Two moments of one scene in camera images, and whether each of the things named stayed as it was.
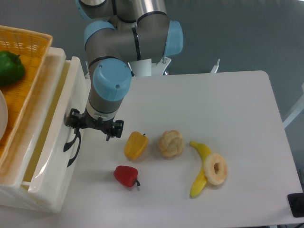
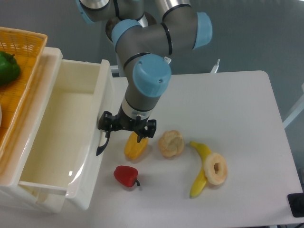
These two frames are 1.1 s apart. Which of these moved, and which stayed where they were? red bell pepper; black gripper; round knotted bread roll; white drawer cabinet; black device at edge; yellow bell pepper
Moved: white drawer cabinet; black gripper
Stayed: round knotted bread roll; red bell pepper; yellow bell pepper; black device at edge
